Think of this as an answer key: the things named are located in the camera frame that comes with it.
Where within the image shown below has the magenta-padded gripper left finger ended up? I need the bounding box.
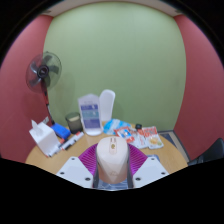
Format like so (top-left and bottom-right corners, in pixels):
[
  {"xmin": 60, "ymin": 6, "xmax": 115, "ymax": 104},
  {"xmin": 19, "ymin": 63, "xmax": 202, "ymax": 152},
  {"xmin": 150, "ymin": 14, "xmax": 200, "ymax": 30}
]
[{"xmin": 55, "ymin": 143, "xmax": 100, "ymax": 189}]

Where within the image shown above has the blue patterned mouse pad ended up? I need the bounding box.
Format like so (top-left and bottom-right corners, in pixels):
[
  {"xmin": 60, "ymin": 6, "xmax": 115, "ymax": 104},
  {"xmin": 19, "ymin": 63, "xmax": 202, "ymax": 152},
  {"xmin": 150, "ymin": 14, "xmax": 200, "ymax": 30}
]
[{"xmin": 94, "ymin": 153, "xmax": 162, "ymax": 192}]

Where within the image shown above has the blue snack packet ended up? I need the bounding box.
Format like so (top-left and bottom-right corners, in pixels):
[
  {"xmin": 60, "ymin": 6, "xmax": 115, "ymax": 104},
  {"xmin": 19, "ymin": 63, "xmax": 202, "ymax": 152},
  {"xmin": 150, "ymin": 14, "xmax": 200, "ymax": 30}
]
[{"xmin": 103, "ymin": 118, "xmax": 132, "ymax": 136}]

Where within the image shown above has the white tissue box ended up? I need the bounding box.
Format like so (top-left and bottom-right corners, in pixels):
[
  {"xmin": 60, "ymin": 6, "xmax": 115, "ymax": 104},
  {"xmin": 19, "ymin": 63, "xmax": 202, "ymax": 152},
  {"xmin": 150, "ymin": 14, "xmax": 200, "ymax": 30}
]
[{"xmin": 28, "ymin": 119, "xmax": 62, "ymax": 158}]

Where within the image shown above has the flat white snack packet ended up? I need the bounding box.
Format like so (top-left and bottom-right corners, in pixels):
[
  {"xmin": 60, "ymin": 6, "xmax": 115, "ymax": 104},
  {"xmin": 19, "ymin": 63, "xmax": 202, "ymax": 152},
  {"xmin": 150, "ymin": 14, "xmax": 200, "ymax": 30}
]
[{"xmin": 132, "ymin": 131, "xmax": 149, "ymax": 150}]

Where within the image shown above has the orange and white chips packet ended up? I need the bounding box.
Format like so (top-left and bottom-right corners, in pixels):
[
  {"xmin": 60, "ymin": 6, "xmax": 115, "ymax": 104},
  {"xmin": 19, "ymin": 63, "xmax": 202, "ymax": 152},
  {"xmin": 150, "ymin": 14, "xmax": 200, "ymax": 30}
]
[{"xmin": 141, "ymin": 125, "xmax": 164, "ymax": 150}]

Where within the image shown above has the pale pink computer mouse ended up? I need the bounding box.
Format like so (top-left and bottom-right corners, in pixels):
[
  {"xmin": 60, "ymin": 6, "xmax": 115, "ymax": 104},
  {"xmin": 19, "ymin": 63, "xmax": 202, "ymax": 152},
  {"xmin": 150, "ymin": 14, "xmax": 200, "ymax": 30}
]
[{"xmin": 95, "ymin": 135, "xmax": 131, "ymax": 185}]

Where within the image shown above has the blue whiteboard eraser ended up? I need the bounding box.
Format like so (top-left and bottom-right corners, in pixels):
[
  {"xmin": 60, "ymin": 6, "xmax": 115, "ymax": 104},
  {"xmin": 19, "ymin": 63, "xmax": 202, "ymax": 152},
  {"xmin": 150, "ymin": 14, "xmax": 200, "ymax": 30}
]
[{"xmin": 50, "ymin": 122, "xmax": 72, "ymax": 140}]

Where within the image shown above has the black mesh pen cup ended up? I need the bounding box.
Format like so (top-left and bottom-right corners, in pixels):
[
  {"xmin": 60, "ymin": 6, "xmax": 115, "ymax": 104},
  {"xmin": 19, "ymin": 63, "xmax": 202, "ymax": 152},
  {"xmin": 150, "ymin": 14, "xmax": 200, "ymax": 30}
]
[{"xmin": 64, "ymin": 111, "xmax": 84, "ymax": 135}]

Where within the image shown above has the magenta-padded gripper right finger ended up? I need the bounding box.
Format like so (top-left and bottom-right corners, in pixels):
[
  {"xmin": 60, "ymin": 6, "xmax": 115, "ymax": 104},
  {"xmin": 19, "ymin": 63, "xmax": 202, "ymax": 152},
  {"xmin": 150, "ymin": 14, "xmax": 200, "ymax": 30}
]
[{"xmin": 127, "ymin": 143, "xmax": 170, "ymax": 189}]

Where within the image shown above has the black and red standing fan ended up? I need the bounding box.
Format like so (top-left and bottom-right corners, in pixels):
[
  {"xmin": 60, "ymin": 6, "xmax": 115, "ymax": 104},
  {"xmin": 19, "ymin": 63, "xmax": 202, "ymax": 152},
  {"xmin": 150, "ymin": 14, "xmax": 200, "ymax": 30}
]
[{"xmin": 25, "ymin": 50, "xmax": 63, "ymax": 126}]

